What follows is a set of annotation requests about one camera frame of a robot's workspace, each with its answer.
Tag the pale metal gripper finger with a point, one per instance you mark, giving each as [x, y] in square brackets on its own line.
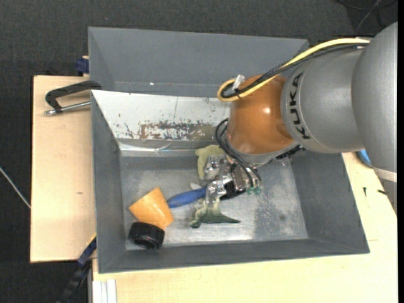
[211, 166]
[213, 190]

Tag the pale yellow-green cloth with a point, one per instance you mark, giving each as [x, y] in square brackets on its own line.
[203, 156]

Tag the dark green cloth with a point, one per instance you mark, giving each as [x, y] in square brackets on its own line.
[212, 217]

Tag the orange plastic cup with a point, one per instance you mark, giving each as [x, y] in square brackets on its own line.
[152, 207]

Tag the grey metal bin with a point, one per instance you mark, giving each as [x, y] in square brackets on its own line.
[176, 58]

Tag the pale wood board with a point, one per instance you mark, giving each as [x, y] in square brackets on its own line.
[61, 175]

